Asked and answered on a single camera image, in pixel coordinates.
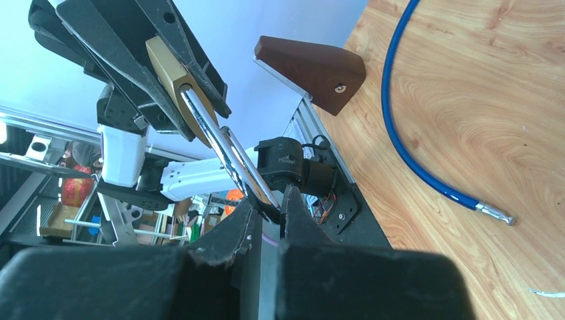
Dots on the brown wooden block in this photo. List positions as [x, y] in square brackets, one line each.
[325, 75]

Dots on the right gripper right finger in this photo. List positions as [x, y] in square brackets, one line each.
[298, 226]

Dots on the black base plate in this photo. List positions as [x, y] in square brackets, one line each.
[345, 216]

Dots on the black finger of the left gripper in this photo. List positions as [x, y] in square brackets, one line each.
[108, 40]

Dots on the brass padlock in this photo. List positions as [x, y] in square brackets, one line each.
[198, 112]

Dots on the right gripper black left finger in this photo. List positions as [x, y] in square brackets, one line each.
[226, 245]

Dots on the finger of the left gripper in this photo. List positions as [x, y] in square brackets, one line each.
[175, 32]

